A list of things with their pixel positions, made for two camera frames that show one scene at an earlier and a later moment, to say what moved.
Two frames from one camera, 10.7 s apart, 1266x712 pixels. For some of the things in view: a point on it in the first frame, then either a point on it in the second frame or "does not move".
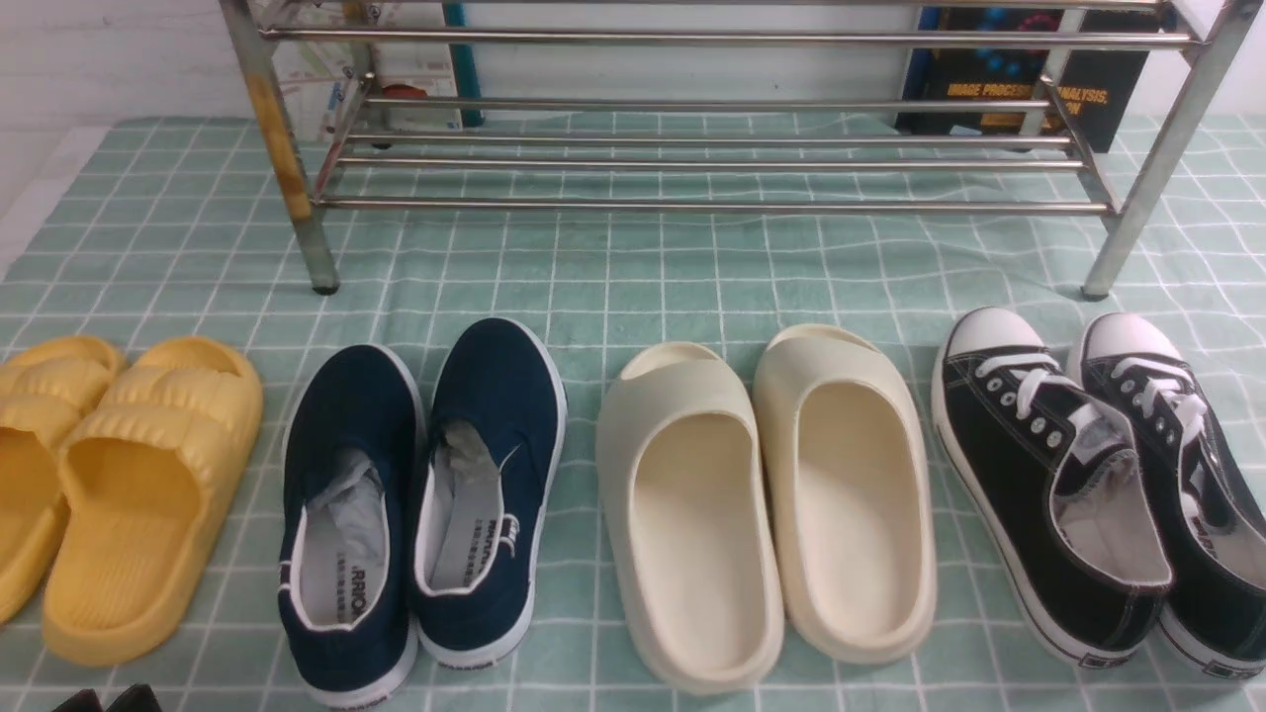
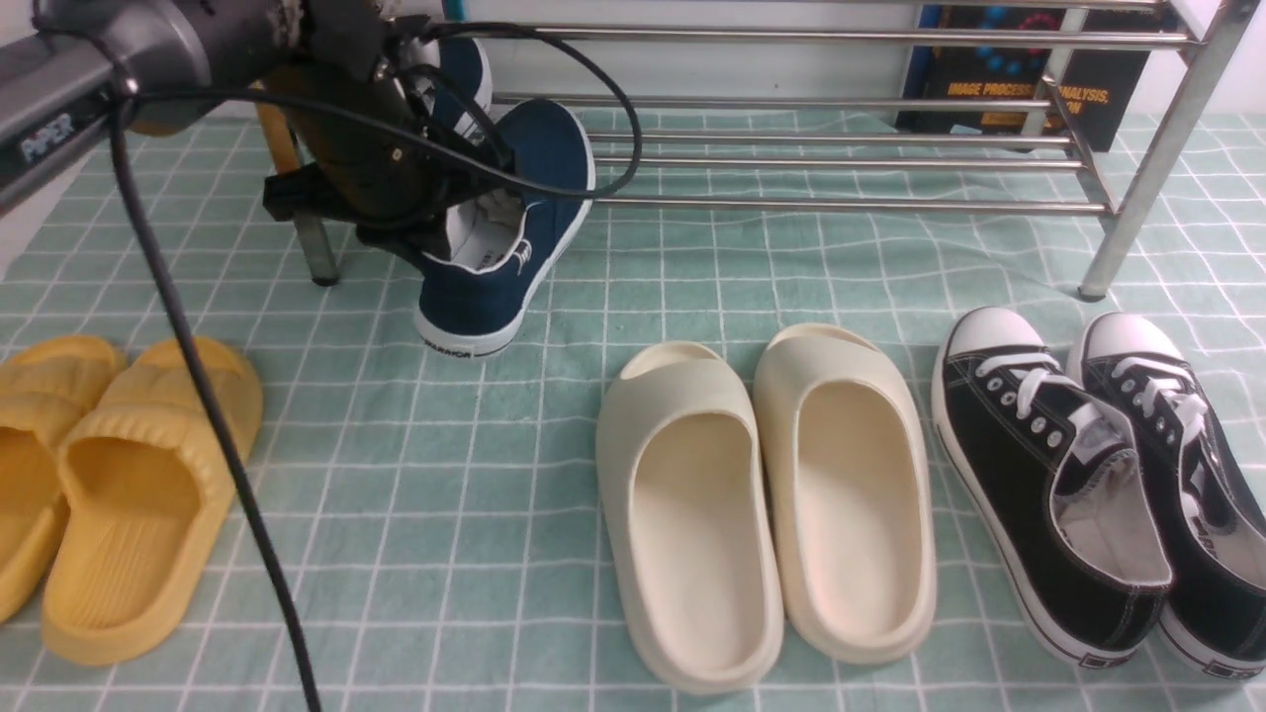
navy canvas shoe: (492, 464) -> (502, 245)
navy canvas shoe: (351, 524) -> (458, 77)
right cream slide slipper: (852, 485) does not move
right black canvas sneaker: (1207, 502) does not move
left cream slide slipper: (685, 496) does not move
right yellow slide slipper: (141, 481) does not move
